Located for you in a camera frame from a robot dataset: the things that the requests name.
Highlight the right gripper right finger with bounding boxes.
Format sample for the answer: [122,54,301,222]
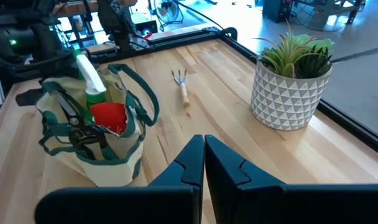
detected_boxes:
[204,134,378,224]

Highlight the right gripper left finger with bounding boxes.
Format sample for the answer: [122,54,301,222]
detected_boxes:
[35,134,205,224]

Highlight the cream canvas green-trimmed garden bag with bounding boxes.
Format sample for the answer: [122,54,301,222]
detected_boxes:
[34,63,161,188]

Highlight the black pruning shears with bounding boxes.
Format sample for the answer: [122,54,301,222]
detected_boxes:
[54,92,109,161]

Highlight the red and black garden glove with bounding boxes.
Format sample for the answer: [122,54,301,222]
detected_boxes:
[89,102,129,136]

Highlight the wooden handled bent-tine cultivator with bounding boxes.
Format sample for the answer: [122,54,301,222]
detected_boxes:
[171,68,191,109]

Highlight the green spray bottle white head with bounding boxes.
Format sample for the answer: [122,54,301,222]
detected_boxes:
[73,50,108,109]

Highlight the succulent in white patterned pot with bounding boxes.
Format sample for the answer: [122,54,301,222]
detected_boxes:
[250,21,336,131]

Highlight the black box with blue light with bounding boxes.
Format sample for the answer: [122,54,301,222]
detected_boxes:
[135,19,159,37]

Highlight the black equipment case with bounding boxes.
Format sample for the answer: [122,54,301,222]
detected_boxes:
[262,0,295,23]

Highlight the grey metal corner bracket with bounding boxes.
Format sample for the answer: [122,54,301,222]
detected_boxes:
[129,32,157,51]

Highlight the black aluminium rig frame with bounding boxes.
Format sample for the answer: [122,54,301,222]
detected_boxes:
[83,26,378,160]

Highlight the black frame cable clamp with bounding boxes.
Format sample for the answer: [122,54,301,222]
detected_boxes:
[219,26,239,42]

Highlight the black wire-guard floor fan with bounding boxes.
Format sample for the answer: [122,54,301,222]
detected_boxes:
[154,0,184,25]

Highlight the black cable to frame clamp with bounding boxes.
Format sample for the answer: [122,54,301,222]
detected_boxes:
[175,0,224,31]

